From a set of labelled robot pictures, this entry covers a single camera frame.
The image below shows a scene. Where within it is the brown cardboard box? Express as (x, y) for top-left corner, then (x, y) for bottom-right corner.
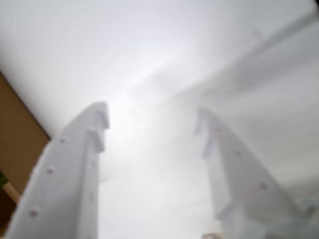
(0, 70), (52, 225)

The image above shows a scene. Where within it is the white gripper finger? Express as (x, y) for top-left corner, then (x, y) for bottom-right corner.
(194, 106), (301, 239)
(3, 101), (111, 239)

